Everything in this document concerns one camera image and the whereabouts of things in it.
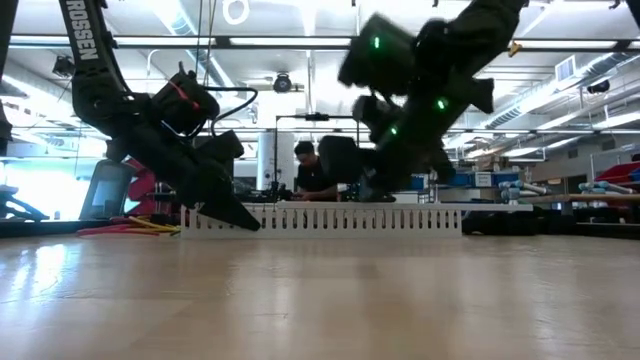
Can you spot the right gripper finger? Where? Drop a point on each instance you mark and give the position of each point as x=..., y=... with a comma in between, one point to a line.
x=364, y=190
x=384, y=187

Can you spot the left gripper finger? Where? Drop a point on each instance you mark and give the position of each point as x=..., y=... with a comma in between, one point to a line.
x=235, y=215
x=217, y=185

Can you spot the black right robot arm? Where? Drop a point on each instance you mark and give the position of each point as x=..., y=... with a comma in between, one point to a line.
x=480, y=35

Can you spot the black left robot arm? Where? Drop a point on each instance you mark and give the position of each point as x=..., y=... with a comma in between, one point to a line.
x=100, y=90

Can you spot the blue storage bin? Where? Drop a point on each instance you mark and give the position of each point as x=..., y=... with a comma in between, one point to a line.
x=462, y=179
x=417, y=182

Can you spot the red metal stand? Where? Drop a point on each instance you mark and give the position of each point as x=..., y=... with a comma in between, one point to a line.
x=142, y=187

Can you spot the person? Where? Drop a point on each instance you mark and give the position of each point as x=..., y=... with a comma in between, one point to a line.
x=20, y=207
x=312, y=175

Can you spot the swivel office chair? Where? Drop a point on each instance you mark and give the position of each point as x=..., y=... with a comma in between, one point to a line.
x=107, y=190

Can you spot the wooden workbench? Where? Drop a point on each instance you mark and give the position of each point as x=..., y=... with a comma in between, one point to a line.
x=585, y=198

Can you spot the red storage bin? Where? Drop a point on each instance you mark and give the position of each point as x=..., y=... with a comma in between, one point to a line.
x=617, y=172

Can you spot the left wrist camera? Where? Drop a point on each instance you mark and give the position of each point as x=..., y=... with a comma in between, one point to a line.
x=187, y=102

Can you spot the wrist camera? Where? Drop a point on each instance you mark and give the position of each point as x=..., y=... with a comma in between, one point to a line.
x=187, y=102
x=380, y=55

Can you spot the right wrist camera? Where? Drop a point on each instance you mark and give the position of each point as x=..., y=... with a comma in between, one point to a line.
x=380, y=55

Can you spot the black mounted camera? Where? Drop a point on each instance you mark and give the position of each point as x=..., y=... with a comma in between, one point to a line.
x=63, y=66
x=282, y=82

